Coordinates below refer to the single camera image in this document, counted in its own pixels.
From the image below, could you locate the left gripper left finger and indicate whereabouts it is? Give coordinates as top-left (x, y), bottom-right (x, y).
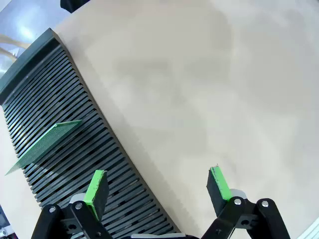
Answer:
top-left (31, 170), bottom-right (113, 239)

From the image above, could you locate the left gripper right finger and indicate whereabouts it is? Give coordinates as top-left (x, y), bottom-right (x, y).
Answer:
top-left (200, 165), bottom-right (291, 239)

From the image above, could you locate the green perforated PCB board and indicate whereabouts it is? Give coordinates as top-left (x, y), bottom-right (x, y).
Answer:
top-left (4, 119), bottom-right (83, 176)

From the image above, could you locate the black slotted PCB rack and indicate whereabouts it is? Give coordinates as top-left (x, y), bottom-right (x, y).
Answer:
top-left (0, 27), bottom-right (186, 236)

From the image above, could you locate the aluminium frame profile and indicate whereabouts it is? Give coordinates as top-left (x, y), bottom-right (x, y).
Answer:
top-left (297, 218), bottom-right (319, 239)

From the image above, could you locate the beige cable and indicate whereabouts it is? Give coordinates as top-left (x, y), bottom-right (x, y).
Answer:
top-left (0, 47), bottom-right (18, 61)
top-left (0, 33), bottom-right (31, 49)

